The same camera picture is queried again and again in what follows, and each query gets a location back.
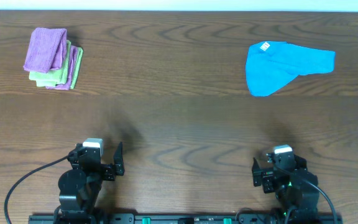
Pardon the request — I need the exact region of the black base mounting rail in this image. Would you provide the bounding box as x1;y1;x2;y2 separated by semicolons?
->
28;212;344;224

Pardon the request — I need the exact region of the top purple folded cloth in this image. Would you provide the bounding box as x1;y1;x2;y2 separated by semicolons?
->
23;27;67;73

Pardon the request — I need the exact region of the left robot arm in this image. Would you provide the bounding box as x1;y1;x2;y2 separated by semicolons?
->
52;138;125;224

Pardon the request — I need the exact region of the upper green folded cloth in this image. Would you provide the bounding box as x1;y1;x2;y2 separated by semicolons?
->
29;40;71;87

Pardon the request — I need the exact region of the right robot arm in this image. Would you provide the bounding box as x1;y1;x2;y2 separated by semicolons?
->
252;152;319;223

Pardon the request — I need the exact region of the blue microfiber cloth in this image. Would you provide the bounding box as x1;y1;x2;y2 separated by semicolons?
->
245;41;336;97

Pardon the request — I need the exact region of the bottom green folded cloth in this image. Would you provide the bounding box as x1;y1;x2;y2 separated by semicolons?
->
70;47;83;89

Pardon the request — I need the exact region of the lower purple folded cloth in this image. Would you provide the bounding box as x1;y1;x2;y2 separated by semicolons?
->
46;46;78;90

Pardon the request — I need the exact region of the green folded cloth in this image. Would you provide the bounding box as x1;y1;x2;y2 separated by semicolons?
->
70;47;83;89
29;40;71;87

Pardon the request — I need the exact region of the purple folded cloth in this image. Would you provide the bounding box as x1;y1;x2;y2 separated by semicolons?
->
23;27;67;73
46;46;78;90

